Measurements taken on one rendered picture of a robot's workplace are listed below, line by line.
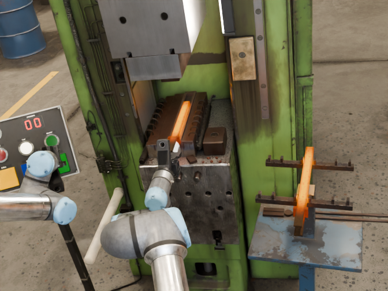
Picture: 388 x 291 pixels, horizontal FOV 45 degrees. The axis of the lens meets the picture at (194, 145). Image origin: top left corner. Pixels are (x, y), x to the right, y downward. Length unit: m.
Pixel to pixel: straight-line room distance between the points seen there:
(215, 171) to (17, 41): 4.79
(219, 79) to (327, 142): 1.50
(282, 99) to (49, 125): 0.93
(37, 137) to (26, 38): 4.50
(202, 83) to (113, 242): 1.19
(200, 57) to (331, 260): 1.08
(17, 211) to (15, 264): 1.84
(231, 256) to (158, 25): 1.10
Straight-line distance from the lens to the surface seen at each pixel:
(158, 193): 1.57
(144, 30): 1.68
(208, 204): 1.97
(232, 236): 2.09
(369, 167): 3.34
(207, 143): 1.85
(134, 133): 2.07
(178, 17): 1.64
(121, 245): 1.26
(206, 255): 2.20
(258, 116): 1.93
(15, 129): 1.93
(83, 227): 3.16
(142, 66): 1.74
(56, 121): 1.90
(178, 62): 1.70
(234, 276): 2.29
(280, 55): 1.82
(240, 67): 1.81
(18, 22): 6.30
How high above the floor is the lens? 1.99
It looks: 33 degrees down
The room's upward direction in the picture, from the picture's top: 10 degrees counter-clockwise
